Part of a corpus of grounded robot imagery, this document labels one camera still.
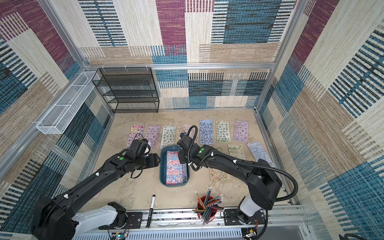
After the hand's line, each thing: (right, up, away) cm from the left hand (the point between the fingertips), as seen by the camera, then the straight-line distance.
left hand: (158, 160), depth 82 cm
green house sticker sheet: (+47, +2, +16) cm, 50 cm away
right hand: (+15, +2, +2) cm, 15 cm away
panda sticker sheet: (+33, -10, +5) cm, 35 cm away
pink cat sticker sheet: (-22, +16, +26) cm, 38 cm away
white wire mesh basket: (-45, +24, -9) cm, 52 cm away
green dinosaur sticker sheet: (+2, +11, +23) cm, 26 cm away
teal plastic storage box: (+1, -6, +7) cm, 9 cm away
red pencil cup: (+26, -20, -11) cm, 34 cm away
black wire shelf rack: (-29, +45, +29) cm, 60 cm away
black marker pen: (-2, -24, -6) cm, 24 cm away
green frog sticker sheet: (+40, +14, +25) cm, 49 cm away
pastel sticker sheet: (+61, +2, +14) cm, 62 cm away
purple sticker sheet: (-10, +12, +24) cm, 28 cm away
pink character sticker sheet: (+53, +14, +26) cm, 60 cm away
